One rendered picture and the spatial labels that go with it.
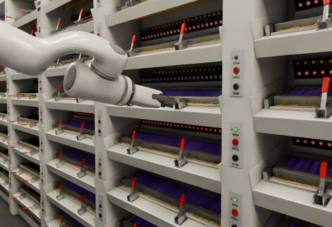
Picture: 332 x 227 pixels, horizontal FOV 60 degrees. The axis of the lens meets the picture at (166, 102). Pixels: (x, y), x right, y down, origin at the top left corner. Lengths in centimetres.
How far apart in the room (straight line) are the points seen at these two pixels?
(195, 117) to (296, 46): 35
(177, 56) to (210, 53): 13
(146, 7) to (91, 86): 48
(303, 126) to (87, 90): 50
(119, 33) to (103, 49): 66
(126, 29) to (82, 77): 70
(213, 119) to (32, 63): 49
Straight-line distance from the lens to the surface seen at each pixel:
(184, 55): 92
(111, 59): 68
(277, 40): 75
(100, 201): 140
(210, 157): 95
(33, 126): 217
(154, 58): 102
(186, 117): 91
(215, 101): 89
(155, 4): 105
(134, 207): 119
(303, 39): 72
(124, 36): 135
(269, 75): 84
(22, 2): 269
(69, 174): 165
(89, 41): 68
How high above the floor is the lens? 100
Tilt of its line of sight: 2 degrees down
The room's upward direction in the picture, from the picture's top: straight up
